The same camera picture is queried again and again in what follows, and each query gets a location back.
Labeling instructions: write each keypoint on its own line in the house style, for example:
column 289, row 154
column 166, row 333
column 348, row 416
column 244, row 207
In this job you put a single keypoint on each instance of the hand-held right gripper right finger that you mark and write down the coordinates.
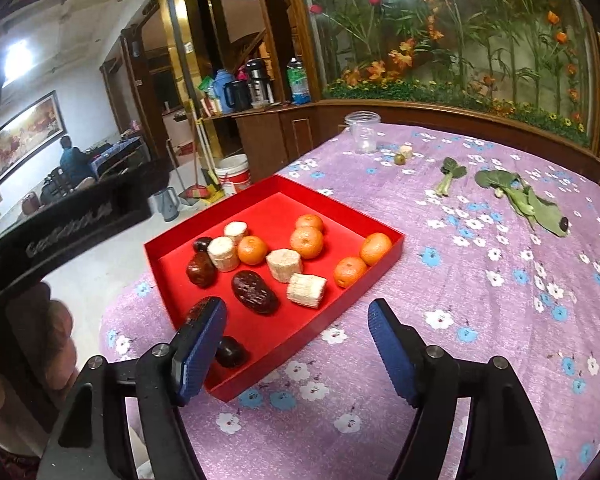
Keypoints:
column 395, row 355

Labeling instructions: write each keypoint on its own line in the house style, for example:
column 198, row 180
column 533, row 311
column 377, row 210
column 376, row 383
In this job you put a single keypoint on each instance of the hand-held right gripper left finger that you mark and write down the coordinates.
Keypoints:
column 200, row 355

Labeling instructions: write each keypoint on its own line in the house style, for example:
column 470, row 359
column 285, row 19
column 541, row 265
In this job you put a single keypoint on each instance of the dried red date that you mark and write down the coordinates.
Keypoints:
column 201, row 269
column 255, row 292
column 232, row 352

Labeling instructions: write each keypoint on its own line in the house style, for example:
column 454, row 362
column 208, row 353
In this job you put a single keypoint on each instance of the red shallow box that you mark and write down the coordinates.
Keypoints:
column 260, row 330

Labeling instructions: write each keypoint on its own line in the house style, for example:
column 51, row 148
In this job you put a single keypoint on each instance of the mandarin orange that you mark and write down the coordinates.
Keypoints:
column 252, row 250
column 307, row 241
column 350, row 272
column 310, row 221
column 376, row 248

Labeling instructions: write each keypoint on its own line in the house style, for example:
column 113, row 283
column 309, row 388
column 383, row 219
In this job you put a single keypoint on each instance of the dark purple plum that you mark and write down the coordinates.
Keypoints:
column 202, row 245

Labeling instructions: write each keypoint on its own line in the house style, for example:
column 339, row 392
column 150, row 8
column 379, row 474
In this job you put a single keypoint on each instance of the person's left hand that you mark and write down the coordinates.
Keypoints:
column 57, row 335

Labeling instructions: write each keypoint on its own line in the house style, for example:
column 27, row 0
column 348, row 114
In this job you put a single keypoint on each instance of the dark wooden chair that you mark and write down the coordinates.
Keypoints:
column 55, row 185

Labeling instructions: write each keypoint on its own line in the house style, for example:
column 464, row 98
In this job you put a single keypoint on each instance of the table with printed cloth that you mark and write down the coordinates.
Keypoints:
column 117, row 152

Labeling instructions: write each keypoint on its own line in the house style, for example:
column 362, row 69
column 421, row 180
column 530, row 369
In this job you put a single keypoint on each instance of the grey thermos jug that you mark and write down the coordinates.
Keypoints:
column 167, row 204

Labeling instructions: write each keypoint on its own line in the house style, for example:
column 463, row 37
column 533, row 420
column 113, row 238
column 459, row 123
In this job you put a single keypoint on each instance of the small red carton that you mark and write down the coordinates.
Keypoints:
column 182, row 149

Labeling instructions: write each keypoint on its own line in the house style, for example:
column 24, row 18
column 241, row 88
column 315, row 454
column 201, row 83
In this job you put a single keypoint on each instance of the yellow broom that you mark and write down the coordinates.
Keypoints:
column 201, row 150

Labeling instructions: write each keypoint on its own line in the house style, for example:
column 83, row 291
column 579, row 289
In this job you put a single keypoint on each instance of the white plastic bucket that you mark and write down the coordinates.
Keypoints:
column 234, row 174

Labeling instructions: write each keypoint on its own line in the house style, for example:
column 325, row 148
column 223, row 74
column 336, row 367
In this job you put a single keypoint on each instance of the small bok choy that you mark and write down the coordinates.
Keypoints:
column 450, row 172

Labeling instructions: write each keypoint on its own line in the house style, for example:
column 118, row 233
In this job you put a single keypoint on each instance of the green olive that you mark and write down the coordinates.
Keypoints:
column 399, row 159

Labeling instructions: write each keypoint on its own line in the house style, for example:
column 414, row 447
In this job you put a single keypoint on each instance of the leafy green vegetables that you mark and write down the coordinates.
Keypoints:
column 520, row 200

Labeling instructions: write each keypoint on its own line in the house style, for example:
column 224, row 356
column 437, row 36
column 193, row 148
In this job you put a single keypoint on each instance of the small peeled sugarcane piece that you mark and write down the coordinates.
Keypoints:
column 405, row 151

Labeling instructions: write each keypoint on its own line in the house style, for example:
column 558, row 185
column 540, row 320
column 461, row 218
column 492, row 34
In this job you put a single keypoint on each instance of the green packet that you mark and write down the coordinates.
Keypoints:
column 206, row 85

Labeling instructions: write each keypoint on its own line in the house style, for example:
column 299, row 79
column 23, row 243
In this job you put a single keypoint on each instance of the clear plastic jar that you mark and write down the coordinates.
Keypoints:
column 363, row 132

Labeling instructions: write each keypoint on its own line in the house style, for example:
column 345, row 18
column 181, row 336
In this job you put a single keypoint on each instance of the blue thermos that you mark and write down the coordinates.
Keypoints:
column 221, row 85

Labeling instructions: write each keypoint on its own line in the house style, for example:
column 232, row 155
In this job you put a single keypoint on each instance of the brown wooden cabinet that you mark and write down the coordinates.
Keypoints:
column 260, row 135

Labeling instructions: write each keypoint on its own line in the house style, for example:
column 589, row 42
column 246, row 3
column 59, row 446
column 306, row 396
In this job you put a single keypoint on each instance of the black kettle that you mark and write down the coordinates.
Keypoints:
column 237, row 95

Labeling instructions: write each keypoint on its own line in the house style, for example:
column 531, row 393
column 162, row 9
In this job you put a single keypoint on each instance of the small bowl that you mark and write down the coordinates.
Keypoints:
column 260, row 105

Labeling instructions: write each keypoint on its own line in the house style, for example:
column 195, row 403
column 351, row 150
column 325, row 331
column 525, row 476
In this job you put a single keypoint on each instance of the pink thermos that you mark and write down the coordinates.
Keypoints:
column 241, row 75

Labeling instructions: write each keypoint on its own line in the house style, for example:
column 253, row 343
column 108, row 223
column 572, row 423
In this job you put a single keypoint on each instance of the green label water bottle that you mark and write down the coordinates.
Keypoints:
column 297, row 80

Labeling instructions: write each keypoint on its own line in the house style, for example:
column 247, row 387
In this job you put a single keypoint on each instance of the artificial flower glass display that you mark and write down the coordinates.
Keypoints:
column 480, row 20

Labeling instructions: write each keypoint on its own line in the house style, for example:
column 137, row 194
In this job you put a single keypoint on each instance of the framed wall painting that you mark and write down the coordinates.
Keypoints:
column 25, row 132

